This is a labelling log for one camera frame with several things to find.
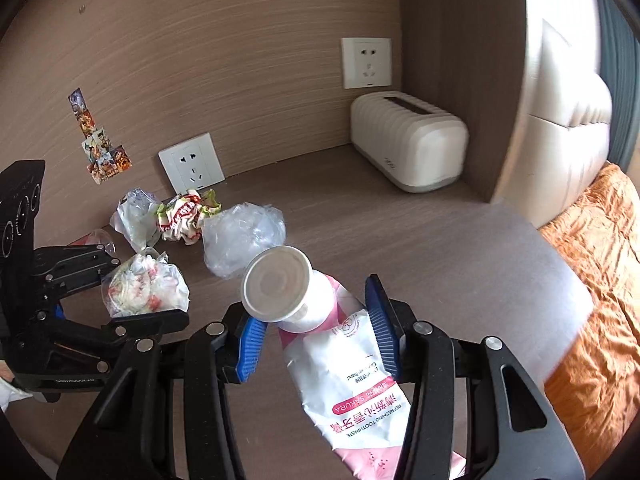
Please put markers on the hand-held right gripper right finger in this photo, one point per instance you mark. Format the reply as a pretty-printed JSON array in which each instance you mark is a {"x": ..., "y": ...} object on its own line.
[{"x": 382, "y": 330}]

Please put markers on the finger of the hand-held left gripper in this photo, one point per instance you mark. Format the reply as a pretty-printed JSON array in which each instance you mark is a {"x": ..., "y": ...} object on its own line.
[
  {"x": 150, "y": 322},
  {"x": 75, "y": 262}
]

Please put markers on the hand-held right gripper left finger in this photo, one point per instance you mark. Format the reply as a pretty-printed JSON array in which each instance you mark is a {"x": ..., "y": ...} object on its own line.
[{"x": 250, "y": 347}]

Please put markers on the clear bag of wrappers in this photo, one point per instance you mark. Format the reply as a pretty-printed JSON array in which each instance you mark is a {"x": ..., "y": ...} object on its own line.
[{"x": 145, "y": 285}]

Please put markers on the pink white toothpaste tube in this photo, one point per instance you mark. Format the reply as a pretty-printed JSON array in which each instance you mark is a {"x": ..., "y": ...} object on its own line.
[{"x": 350, "y": 360}]

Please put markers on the clear crumpled plastic bag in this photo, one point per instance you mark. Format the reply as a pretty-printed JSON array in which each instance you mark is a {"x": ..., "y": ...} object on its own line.
[{"x": 132, "y": 215}]

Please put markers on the large clear plastic bag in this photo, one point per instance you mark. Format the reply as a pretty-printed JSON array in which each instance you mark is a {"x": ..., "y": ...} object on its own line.
[{"x": 240, "y": 235}]

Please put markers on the green red crumpled wrapper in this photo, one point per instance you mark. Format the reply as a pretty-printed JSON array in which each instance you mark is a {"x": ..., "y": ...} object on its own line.
[{"x": 185, "y": 215}]

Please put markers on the white ribbed box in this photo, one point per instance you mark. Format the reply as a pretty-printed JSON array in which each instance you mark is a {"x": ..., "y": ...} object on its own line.
[{"x": 410, "y": 142}]

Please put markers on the orange blanket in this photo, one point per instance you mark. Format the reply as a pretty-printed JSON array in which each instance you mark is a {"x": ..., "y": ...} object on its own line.
[{"x": 600, "y": 285}]

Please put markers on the white padded headboard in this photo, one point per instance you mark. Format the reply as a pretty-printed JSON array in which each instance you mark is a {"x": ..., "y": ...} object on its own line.
[{"x": 560, "y": 135}]

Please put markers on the wooden shelf unit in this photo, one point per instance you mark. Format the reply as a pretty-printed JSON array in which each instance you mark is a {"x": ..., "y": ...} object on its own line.
[{"x": 450, "y": 60}]

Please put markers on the blue curtain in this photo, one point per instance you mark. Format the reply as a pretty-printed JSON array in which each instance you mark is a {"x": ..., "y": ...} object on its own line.
[{"x": 622, "y": 85}]

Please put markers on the cartoon wall stickers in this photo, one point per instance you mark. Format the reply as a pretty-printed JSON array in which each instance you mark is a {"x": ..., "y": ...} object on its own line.
[{"x": 102, "y": 152}]

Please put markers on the white wall socket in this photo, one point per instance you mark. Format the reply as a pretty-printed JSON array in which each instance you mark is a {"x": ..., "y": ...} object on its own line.
[
  {"x": 367, "y": 62},
  {"x": 192, "y": 162}
]

